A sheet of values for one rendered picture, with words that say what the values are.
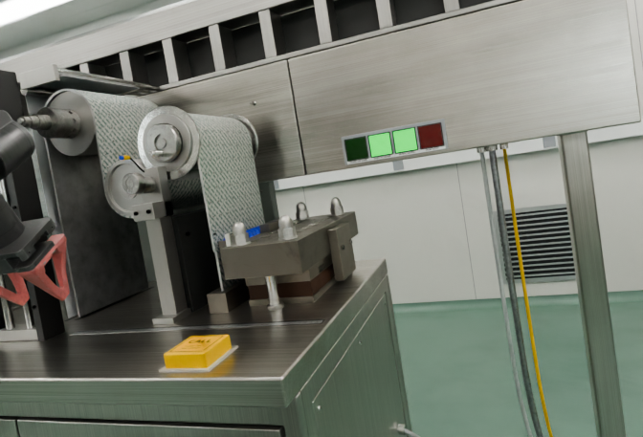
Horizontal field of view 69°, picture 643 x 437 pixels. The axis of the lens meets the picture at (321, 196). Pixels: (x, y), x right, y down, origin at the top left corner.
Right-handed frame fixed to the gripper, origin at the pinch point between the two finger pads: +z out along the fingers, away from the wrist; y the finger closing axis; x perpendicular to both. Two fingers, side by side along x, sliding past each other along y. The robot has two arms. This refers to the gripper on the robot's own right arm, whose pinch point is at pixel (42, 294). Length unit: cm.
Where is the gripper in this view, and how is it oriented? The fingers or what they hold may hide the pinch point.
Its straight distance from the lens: 69.9
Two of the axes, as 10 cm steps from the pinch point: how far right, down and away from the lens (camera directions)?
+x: -0.8, 5.6, -8.3
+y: -9.7, 1.5, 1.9
